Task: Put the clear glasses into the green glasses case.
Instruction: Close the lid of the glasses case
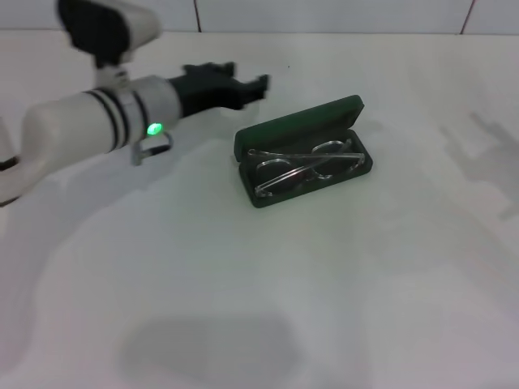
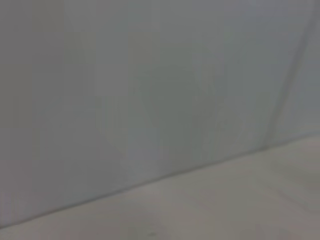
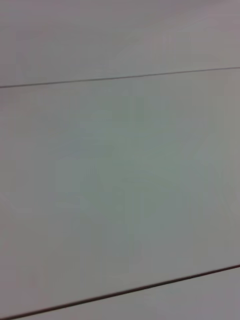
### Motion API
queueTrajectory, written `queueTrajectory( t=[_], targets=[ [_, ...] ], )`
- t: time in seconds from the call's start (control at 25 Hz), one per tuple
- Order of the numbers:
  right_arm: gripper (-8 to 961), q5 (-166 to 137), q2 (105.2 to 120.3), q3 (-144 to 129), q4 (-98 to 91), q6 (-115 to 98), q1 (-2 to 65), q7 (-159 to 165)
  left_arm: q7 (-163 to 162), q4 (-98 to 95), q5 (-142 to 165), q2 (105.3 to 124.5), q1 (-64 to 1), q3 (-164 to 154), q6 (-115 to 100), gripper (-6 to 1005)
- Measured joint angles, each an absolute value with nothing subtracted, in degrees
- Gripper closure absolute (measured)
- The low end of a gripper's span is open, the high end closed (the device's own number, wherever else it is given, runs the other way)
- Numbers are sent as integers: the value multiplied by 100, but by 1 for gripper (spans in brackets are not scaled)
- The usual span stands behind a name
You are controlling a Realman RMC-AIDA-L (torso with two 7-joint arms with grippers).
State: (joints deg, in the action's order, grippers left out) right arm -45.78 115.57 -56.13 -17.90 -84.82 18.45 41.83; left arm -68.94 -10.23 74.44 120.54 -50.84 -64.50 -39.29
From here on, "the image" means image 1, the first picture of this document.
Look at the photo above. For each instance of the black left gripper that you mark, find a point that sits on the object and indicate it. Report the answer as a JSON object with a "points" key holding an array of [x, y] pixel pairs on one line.
{"points": [[202, 93]]}

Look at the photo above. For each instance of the green glasses case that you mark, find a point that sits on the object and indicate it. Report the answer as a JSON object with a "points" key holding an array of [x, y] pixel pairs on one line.
{"points": [[284, 129]]}

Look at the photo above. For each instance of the clear white glasses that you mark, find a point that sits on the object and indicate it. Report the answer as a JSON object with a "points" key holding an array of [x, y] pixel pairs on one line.
{"points": [[284, 178]]}

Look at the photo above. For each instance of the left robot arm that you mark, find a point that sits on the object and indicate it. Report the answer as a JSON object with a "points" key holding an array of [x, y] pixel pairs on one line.
{"points": [[81, 121]]}

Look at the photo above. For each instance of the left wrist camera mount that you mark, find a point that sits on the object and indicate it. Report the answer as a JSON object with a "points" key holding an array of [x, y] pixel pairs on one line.
{"points": [[152, 148]]}

